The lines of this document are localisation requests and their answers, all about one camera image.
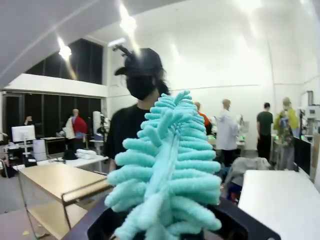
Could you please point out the teal microfiber duster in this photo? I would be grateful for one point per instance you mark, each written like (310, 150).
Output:
(170, 162)

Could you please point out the black metal wooden shelf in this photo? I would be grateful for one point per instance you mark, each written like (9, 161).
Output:
(62, 180)

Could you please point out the person in black t-shirt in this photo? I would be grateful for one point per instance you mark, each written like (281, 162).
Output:
(142, 75)

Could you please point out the person in white hoodie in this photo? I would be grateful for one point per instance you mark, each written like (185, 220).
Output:
(227, 132)

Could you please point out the person in red vest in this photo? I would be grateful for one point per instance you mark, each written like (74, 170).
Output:
(78, 127)

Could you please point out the white folded cloth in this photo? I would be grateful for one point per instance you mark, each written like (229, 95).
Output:
(85, 153)

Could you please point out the white desk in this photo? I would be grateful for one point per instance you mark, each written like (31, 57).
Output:
(75, 162)

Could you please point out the black hat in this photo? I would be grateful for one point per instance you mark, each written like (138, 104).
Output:
(69, 155)

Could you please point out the grey jacket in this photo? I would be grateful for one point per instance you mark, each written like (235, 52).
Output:
(247, 167)

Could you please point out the white air purifier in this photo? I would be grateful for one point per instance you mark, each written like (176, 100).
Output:
(39, 150)

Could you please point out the person in floral clothing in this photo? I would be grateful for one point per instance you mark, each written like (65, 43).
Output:
(286, 132)

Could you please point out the black holder box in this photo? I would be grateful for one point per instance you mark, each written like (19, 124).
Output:
(240, 222)

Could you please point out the white monitor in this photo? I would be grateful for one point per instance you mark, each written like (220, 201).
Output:
(23, 133)

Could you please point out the white table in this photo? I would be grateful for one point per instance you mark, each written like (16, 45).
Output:
(280, 197)

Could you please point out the black monitor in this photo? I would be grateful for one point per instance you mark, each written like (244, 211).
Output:
(302, 156)

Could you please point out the brown board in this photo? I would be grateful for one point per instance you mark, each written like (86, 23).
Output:
(315, 155)

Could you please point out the yellow paper scrap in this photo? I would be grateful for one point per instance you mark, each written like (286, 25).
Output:
(25, 232)

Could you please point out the white camera bar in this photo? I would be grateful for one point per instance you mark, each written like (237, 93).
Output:
(117, 43)

